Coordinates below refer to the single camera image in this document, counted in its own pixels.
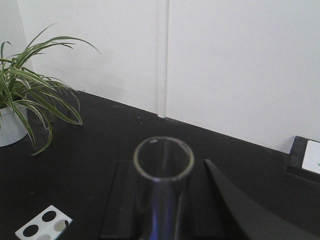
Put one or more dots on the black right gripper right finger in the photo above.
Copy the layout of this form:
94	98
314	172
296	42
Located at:
218	210

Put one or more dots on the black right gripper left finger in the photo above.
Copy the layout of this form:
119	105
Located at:
119	220

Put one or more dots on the clear glass test tube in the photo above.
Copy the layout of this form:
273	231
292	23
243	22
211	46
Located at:
163	166

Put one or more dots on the white test tube rack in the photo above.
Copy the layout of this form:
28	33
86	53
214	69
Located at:
47	225

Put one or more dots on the black socket mounting box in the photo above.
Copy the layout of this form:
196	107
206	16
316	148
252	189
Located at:
295	160

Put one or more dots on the white plant pot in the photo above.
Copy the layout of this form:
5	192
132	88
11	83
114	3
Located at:
12	129

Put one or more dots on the green spider plant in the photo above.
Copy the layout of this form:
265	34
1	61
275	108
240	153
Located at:
22	88

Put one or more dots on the white wall power socket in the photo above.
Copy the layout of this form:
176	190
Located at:
311	159

